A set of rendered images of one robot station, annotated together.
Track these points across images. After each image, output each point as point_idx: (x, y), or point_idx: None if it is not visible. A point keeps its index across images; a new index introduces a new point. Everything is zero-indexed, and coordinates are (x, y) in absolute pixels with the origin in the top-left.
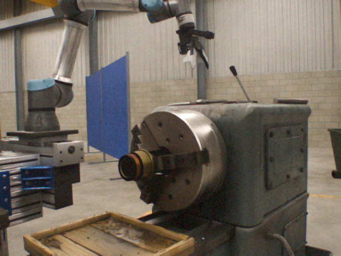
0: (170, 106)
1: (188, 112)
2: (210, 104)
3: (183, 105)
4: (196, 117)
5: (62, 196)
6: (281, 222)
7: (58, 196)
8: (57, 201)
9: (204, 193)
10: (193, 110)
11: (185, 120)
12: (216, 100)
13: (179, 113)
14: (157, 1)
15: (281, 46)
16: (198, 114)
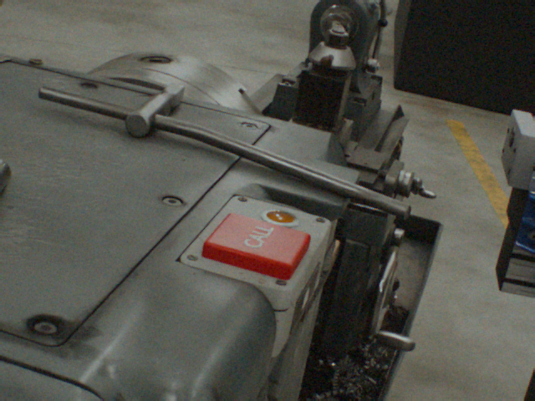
0: (262, 115)
1: (120, 64)
2: (79, 72)
3: (193, 98)
4: (91, 70)
5: (533, 392)
6: None
7: (532, 381)
8: (528, 390)
9: None
10: (118, 73)
11: (104, 63)
12: (84, 96)
13: (129, 56)
14: None
15: None
16: (94, 73)
